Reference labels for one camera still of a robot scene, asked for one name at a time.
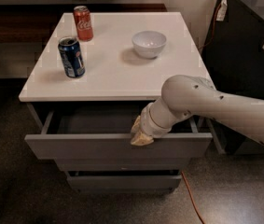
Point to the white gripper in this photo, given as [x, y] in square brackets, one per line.
[145, 126]

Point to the grey top drawer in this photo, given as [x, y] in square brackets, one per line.
[103, 131]

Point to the grey drawer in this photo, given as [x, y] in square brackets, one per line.
[125, 182]
[103, 131]
[122, 164]

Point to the blue pepsi can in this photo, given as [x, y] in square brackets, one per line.
[71, 55]

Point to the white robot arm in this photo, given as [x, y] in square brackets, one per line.
[183, 97]

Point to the grey drawer cabinet white top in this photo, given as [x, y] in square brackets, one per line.
[115, 73]

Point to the grey bottom drawer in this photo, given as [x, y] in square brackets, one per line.
[125, 182]

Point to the grey middle drawer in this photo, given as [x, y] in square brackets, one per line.
[122, 164]

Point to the red coca-cola can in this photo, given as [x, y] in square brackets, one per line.
[83, 23]

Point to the white bowl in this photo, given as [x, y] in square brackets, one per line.
[149, 44]

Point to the black cabinet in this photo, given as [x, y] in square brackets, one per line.
[233, 52]

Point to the dark wooden bench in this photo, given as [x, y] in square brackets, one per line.
[30, 23]

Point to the white cable tag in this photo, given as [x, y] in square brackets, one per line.
[221, 13]

